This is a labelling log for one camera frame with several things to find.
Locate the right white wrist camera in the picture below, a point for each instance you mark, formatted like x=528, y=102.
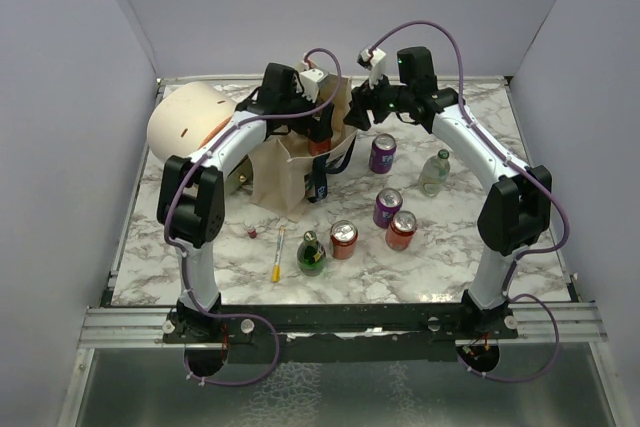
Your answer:
x=374, y=60

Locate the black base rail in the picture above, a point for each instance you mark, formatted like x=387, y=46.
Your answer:
x=331, y=333

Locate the red cola can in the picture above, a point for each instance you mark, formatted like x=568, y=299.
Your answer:
x=318, y=147

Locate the red soda can right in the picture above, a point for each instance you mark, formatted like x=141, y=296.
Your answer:
x=401, y=230

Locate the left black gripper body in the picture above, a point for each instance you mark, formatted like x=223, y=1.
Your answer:
x=310, y=126

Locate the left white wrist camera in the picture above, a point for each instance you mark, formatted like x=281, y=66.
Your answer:
x=309, y=80

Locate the red soda can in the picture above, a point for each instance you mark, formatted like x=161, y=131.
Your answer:
x=343, y=237
x=401, y=230

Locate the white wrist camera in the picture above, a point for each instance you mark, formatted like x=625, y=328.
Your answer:
x=374, y=60
x=309, y=80

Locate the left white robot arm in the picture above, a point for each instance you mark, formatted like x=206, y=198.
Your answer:
x=191, y=205

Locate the red soda can front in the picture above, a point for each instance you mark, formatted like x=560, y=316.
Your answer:
x=343, y=237

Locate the green glass bottle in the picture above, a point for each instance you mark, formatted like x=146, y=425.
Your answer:
x=311, y=254

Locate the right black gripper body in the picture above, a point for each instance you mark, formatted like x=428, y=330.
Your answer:
x=385, y=99

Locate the clear glass bottle right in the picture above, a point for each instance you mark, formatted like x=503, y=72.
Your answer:
x=434, y=173

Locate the purple soda can front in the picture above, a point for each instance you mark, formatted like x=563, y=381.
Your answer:
x=388, y=202

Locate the cream canvas tote bag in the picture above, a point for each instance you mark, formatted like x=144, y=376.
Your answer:
x=287, y=177

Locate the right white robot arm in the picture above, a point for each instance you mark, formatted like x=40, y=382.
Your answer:
x=516, y=210

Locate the purple soda can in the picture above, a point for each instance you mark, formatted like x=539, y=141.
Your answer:
x=388, y=202
x=383, y=148

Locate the yellow white marker pen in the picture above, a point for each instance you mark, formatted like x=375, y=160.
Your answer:
x=276, y=270

